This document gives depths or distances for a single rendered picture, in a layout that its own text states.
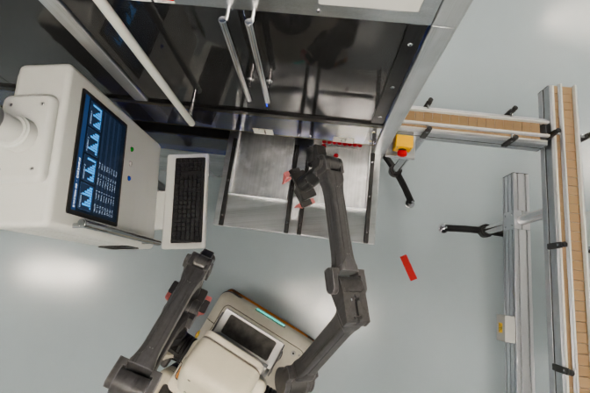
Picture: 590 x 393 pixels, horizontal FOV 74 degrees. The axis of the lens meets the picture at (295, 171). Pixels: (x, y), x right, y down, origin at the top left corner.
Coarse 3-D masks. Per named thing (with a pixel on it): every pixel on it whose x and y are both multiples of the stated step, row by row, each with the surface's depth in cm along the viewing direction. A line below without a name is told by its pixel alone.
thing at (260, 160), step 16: (240, 144) 181; (256, 144) 181; (272, 144) 180; (288, 144) 180; (240, 160) 179; (256, 160) 179; (272, 160) 178; (288, 160) 178; (240, 176) 177; (256, 176) 176; (272, 176) 176; (240, 192) 175; (256, 192) 174; (272, 192) 174; (288, 192) 173
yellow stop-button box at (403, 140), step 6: (402, 132) 164; (408, 132) 164; (396, 138) 163; (402, 138) 163; (408, 138) 163; (396, 144) 162; (402, 144) 162; (408, 144) 162; (396, 150) 167; (408, 150) 165
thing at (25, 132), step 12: (0, 108) 98; (0, 120) 97; (12, 120) 102; (24, 120) 106; (0, 132) 99; (12, 132) 102; (24, 132) 105; (36, 132) 108; (0, 144) 105; (12, 144) 104; (24, 144) 106
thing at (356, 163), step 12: (348, 156) 177; (360, 156) 177; (348, 168) 176; (360, 168) 176; (348, 180) 174; (360, 180) 174; (348, 192) 173; (360, 192) 173; (324, 204) 170; (348, 204) 171; (360, 204) 171
